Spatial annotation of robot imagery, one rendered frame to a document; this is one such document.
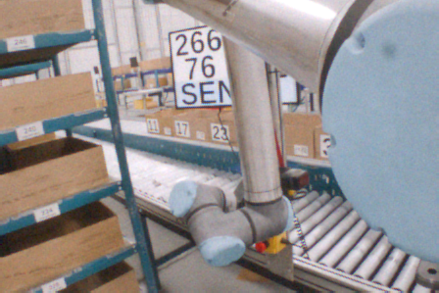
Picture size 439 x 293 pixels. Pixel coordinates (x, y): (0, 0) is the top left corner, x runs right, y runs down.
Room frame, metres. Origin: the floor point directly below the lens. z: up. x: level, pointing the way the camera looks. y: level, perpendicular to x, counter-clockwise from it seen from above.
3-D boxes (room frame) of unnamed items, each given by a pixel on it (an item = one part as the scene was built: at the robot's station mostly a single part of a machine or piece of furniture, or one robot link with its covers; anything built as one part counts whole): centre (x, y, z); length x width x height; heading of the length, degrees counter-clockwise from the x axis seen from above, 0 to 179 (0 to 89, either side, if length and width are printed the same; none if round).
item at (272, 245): (0.89, -0.18, 0.84); 0.15 x 0.09 x 0.07; 40
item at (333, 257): (1.02, -0.51, 0.72); 0.52 x 0.05 x 0.05; 130
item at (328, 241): (1.07, -0.47, 0.72); 0.52 x 0.05 x 0.05; 130
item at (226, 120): (2.04, -0.24, 0.96); 0.39 x 0.29 x 0.17; 40
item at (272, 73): (0.95, -0.20, 1.11); 0.12 x 0.05 x 0.88; 40
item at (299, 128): (1.74, -0.49, 0.96); 0.39 x 0.29 x 0.17; 40
